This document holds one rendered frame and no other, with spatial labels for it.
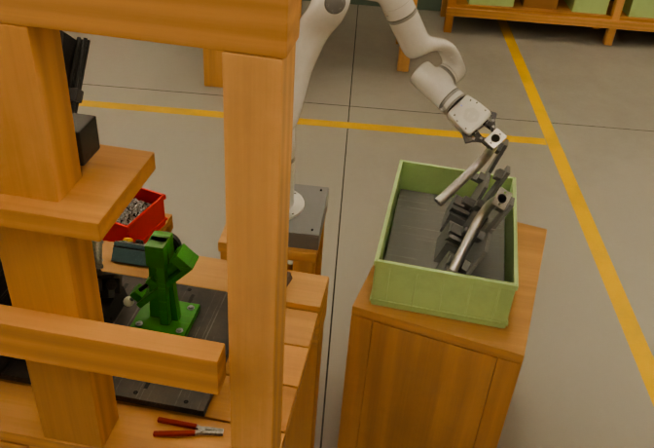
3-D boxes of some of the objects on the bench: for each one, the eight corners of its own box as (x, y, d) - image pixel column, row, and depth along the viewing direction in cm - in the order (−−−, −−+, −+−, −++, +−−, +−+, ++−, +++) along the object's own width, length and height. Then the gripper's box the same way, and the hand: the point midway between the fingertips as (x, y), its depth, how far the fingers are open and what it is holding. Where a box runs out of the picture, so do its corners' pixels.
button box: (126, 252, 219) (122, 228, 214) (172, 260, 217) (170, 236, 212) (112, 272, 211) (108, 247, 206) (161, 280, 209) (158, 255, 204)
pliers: (152, 437, 162) (152, 433, 161) (158, 419, 166) (158, 415, 165) (221, 443, 161) (221, 439, 161) (225, 425, 166) (225, 421, 165)
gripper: (471, 90, 221) (515, 130, 217) (433, 125, 220) (477, 166, 215) (474, 80, 214) (519, 121, 210) (435, 116, 213) (480, 158, 208)
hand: (492, 139), depth 213 cm, fingers closed on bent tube, 3 cm apart
